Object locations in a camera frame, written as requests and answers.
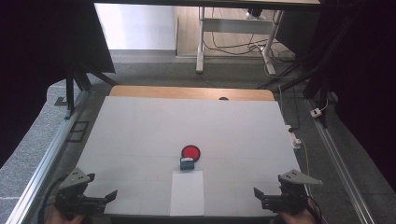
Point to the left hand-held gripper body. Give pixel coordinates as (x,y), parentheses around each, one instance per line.
(73,200)

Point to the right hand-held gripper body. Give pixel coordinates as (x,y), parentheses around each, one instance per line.
(289,202)

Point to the white paper sheet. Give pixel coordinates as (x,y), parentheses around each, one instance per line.
(186,196)

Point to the blue transparent stamp cap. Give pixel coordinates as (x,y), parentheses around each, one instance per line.
(187,167)

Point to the blue transparent stamp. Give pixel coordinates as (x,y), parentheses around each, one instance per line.
(187,159)

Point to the round red ink pad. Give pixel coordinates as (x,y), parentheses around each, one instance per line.
(190,151)

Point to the person's right hand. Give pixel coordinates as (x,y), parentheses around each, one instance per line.
(299,219)

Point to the person's left hand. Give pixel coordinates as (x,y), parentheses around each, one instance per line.
(62,220)

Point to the black metal stand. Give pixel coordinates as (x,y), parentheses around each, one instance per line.
(70,90)
(323,93)

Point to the white power adapter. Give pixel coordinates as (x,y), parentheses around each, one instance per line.
(316,112)

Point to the black table grommet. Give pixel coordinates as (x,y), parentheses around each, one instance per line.
(223,98)

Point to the dark curtain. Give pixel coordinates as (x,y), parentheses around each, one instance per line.
(31,62)
(367,93)

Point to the aluminium rail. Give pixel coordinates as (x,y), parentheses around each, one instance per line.
(339,165)
(40,174)

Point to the black floor bracket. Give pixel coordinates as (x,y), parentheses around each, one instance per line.
(70,137)

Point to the white desk frame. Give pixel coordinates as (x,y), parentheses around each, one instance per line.
(236,25)

